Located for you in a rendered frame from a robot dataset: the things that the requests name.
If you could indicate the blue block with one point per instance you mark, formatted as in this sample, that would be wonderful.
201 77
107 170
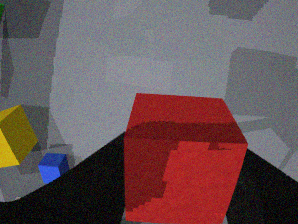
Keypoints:
53 166

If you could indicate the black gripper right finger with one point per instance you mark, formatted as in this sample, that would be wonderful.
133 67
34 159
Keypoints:
263 194

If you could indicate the yellow block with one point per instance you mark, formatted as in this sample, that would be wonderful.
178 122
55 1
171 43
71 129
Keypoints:
16 136

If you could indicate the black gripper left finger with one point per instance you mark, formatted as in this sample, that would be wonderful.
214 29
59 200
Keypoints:
93 192

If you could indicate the red block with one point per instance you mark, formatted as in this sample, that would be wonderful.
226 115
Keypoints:
182 157

